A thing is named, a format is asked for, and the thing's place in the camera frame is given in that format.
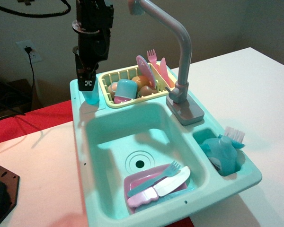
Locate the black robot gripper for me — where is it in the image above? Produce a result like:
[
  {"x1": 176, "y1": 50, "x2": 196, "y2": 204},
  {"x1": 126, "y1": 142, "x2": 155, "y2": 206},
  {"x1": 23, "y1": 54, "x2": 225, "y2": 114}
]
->
[{"x1": 72, "y1": 0, "x2": 114, "y2": 91}]

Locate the blue translucent cup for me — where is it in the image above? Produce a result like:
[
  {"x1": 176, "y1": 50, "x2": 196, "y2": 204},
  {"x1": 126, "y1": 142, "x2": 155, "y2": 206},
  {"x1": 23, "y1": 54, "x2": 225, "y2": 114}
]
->
[{"x1": 82, "y1": 81, "x2": 99, "y2": 105}]

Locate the pink toy cup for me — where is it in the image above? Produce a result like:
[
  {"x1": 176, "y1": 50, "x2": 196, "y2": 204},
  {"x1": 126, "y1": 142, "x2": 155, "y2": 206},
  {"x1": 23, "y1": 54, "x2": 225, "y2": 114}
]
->
[{"x1": 114, "y1": 96, "x2": 131, "y2": 104}]

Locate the light blue upturned cup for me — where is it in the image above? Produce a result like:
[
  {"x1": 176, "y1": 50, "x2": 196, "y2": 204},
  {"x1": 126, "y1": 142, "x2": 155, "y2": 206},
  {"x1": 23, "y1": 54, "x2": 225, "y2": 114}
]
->
[{"x1": 115, "y1": 79, "x2": 138, "y2": 99}]

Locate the mint green toy sink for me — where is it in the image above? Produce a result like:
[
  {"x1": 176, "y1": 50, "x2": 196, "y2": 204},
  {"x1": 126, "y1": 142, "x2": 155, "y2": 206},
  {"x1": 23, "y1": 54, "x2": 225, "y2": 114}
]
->
[{"x1": 70, "y1": 80, "x2": 262, "y2": 227}]

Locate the yellow dish rack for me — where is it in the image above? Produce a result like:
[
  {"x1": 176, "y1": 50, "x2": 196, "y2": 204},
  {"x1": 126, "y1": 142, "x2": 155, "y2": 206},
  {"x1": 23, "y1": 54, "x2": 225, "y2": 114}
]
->
[{"x1": 98, "y1": 63, "x2": 177, "y2": 108}]

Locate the orange toy food ball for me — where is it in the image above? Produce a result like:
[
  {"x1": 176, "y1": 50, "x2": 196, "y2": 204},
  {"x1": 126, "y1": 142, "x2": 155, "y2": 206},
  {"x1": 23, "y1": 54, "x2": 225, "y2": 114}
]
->
[{"x1": 132, "y1": 75, "x2": 150, "y2": 91}]

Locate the pink toy plate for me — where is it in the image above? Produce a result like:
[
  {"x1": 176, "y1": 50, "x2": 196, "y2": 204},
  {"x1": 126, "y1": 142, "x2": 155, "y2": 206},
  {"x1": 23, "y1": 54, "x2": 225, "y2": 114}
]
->
[{"x1": 136, "y1": 55, "x2": 156, "y2": 87}]

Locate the brown toy food ball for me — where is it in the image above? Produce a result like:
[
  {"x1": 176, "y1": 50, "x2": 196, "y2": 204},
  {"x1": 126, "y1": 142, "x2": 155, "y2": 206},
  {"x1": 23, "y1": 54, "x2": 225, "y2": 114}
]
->
[{"x1": 137, "y1": 86, "x2": 158, "y2": 97}]

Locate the pink toy fork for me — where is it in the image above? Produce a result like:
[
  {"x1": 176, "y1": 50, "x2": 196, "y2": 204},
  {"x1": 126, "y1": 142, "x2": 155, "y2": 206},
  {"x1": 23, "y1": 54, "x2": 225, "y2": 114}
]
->
[{"x1": 147, "y1": 49, "x2": 160, "y2": 72}]

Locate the pink toy knife in rack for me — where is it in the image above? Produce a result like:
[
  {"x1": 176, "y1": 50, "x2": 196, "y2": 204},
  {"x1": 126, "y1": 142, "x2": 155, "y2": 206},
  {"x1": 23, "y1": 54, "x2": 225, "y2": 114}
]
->
[{"x1": 160, "y1": 57, "x2": 171, "y2": 87}]

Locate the red cloth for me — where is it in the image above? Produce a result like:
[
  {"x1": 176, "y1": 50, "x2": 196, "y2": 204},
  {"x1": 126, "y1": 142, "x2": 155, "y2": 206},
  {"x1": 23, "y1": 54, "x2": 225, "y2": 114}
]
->
[{"x1": 0, "y1": 100, "x2": 73, "y2": 143}]

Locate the grey toy faucet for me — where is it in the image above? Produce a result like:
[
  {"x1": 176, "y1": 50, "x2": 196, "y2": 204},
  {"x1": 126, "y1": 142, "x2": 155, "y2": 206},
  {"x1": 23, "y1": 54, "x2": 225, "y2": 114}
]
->
[{"x1": 128, "y1": 0, "x2": 204, "y2": 125}]

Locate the pink square plate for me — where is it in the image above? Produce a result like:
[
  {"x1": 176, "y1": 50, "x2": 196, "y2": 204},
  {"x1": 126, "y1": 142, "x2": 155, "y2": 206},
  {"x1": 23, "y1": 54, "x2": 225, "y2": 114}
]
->
[{"x1": 124, "y1": 164, "x2": 192, "y2": 214}]

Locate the blue toy fork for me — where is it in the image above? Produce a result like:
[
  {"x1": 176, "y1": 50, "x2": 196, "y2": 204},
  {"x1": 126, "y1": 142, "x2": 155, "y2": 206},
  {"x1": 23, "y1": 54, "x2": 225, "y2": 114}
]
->
[{"x1": 127, "y1": 161, "x2": 181, "y2": 197}]

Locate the white pink toy knife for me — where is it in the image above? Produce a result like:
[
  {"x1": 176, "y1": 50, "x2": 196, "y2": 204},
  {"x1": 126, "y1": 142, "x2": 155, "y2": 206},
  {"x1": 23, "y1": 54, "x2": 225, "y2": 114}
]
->
[{"x1": 127, "y1": 166, "x2": 191, "y2": 208}]

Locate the blue soap bottle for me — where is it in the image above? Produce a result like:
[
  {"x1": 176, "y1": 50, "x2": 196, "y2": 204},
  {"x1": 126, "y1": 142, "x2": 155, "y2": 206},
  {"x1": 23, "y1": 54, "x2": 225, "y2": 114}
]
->
[{"x1": 200, "y1": 136, "x2": 238, "y2": 176}]

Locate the white wall outlet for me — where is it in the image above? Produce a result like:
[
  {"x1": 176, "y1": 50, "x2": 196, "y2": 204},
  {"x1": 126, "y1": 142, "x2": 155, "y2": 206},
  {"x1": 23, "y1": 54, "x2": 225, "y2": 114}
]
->
[{"x1": 16, "y1": 40, "x2": 42, "y2": 63}]

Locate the black power cable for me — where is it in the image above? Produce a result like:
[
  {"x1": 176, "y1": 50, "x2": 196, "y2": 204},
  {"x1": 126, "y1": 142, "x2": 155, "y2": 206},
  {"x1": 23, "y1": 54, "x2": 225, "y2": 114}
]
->
[{"x1": 14, "y1": 46, "x2": 36, "y2": 114}]

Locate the black overhead cable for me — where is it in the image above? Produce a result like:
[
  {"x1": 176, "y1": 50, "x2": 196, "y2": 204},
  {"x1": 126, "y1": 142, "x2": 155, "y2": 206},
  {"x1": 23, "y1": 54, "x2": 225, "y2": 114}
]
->
[{"x1": 0, "y1": 0, "x2": 72, "y2": 18}]

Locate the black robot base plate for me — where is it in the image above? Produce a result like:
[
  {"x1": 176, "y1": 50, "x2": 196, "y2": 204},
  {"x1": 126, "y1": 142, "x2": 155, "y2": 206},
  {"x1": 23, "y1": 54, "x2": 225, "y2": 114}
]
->
[{"x1": 0, "y1": 166, "x2": 20, "y2": 224}]

